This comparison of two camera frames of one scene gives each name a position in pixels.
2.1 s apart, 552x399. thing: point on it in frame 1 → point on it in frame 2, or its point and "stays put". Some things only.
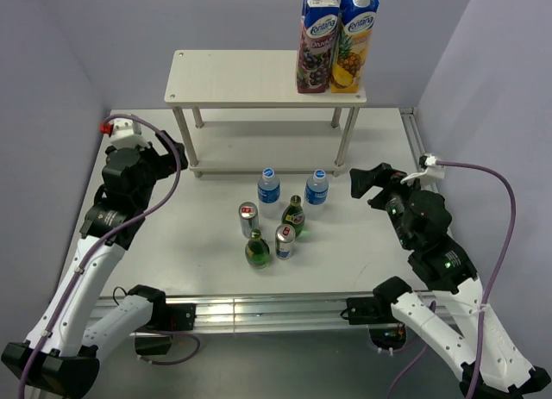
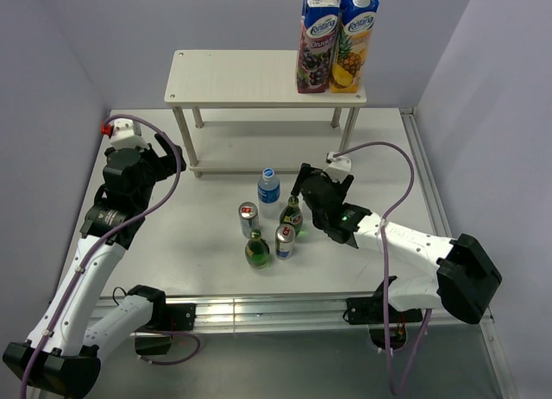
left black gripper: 166,164 stays put
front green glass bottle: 257,251 stays put
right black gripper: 361,179 → 341,188
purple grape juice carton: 317,40 stays put
